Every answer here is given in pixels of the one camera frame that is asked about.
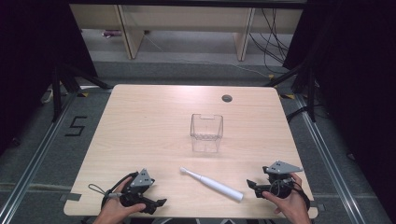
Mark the aluminium floor rail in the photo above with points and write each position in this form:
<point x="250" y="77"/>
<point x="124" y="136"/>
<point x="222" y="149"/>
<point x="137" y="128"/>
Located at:
<point x="34" y="161"/>
<point x="330" y="161"/>

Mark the person's left hand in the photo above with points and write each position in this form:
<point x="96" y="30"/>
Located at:
<point x="113" y="211"/>

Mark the clear plastic container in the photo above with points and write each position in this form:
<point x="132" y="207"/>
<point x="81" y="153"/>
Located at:
<point x="207" y="133"/>

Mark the white electric toothbrush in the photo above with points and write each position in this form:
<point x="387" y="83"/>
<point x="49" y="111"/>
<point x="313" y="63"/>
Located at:
<point x="218" y="186"/>

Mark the pink object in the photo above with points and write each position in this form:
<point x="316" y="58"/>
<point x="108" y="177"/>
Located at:
<point x="111" y="33"/>

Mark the light wooden shelf unit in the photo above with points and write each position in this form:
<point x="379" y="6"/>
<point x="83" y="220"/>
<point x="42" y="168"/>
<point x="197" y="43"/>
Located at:
<point x="186" y="17"/>

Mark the dark curtain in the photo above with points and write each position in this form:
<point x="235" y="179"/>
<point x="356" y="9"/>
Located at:
<point x="28" y="62"/>
<point x="358" y="77"/>

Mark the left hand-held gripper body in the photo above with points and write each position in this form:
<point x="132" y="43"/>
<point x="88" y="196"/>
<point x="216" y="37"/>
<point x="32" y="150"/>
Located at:
<point x="138" y="189"/>

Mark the person's right hand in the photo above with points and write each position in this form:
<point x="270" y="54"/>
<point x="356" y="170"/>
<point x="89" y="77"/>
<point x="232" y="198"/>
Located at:
<point x="294" y="207"/>

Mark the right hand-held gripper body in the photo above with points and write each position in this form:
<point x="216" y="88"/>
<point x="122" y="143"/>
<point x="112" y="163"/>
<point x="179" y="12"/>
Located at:
<point x="280" y="183"/>

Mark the grey tape strip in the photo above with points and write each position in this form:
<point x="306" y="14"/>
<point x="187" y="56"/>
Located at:
<point x="71" y="197"/>
<point x="318" y="207"/>

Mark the black metal stand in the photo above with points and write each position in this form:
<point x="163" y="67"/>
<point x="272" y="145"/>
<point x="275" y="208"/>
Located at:
<point x="56" y="93"/>
<point x="311" y="93"/>

